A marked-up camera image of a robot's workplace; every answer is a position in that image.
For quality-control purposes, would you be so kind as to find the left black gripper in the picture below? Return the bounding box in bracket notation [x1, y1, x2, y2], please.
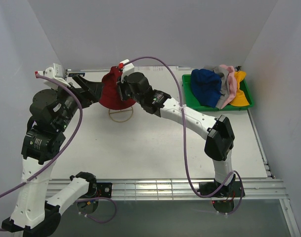
[51, 74, 104, 132]

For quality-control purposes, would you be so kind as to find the dark red bucket hat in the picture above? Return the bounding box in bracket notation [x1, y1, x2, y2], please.
[99, 66, 135, 110]

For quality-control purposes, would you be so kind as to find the blue bucket hat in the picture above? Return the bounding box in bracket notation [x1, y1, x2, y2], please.
[190, 69, 221, 108]

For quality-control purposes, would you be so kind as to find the grey bucket hat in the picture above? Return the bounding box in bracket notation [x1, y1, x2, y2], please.
[204, 65, 230, 109]

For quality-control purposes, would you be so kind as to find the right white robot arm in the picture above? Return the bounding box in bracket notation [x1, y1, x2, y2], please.
[117, 72, 236, 198]

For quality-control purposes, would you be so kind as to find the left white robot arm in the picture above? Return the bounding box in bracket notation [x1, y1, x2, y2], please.
[1, 76, 103, 237]

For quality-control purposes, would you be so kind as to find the green plastic tray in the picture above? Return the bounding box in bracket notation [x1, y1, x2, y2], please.
[182, 74, 254, 112]

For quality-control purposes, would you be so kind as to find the pink bucket hat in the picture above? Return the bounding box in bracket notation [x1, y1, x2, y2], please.
[220, 65, 237, 109]

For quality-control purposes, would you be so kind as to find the yellow bucket hat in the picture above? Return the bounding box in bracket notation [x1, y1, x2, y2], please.
[230, 71, 250, 107]

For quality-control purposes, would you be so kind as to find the gold wire hat stand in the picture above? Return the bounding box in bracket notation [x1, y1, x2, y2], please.
[108, 107, 134, 123]

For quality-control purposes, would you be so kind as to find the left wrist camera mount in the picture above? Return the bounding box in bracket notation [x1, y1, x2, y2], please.
[35, 63, 70, 86]

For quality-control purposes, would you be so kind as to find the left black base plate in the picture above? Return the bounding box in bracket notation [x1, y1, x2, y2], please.
[93, 182, 113, 198]

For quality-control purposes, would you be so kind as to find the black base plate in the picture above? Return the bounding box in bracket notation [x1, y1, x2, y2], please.
[197, 181, 245, 198]
[93, 182, 113, 198]

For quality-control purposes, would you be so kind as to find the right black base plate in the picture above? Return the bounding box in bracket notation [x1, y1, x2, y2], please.
[197, 181, 245, 198]

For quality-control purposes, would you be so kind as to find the aluminium rail frame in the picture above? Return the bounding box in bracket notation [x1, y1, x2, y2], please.
[13, 66, 301, 237]

